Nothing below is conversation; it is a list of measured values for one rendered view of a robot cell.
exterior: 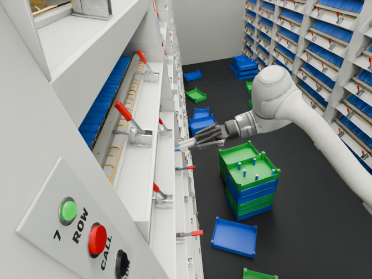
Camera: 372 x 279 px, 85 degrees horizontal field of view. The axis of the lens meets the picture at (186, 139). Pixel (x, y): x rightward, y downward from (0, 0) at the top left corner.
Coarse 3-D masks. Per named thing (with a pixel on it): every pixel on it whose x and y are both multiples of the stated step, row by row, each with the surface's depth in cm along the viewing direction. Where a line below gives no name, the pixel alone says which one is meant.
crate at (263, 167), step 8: (264, 152) 147; (248, 160) 149; (256, 160) 152; (264, 160) 151; (232, 168) 150; (248, 168) 148; (256, 168) 146; (264, 168) 146; (272, 168) 142; (232, 176) 144; (240, 176) 143; (248, 176) 142; (264, 176) 140; (272, 176) 134; (240, 184) 130; (248, 184) 133; (256, 184) 135
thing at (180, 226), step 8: (176, 144) 95; (176, 152) 93; (176, 160) 89; (176, 176) 82; (176, 184) 79; (176, 192) 76; (176, 200) 73; (176, 208) 71; (184, 208) 72; (176, 216) 69; (184, 216) 69; (176, 224) 67; (184, 224) 67; (184, 240) 63; (176, 248) 61; (184, 248) 61; (176, 256) 59; (184, 256) 59; (184, 264) 58; (184, 272) 56
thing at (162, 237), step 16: (160, 112) 80; (160, 128) 73; (160, 144) 66; (160, 160) 61; (160, 176) 56; (160, 192) 47; (160, 208) 49; (160, 224) 46; (160, 240) 43; (160, 256) 41; (176, 272) 39
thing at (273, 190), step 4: (228, 184) 154; (272, 188) 145; (232, 192) 148; (260, 192) 150; (264, 192) 144; (268, 192) 146; (272, 192) 147; (248, 196) 148; (252, 196) 143; (256, 196) 145; (260, 196) 146; (236, 200) 144; (240, 200) 142; (244, 200) 144; (248, 200) 145
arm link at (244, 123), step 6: (246, 114) 74; (234, 120) 77; (240, 120) 73; (246, 120) 72; (252, 120) 72; (240, 126) 73; (246, 126) 72; (252, 126) 72; (240, 132) 74; (246, 132) 74; (252, 132) 73
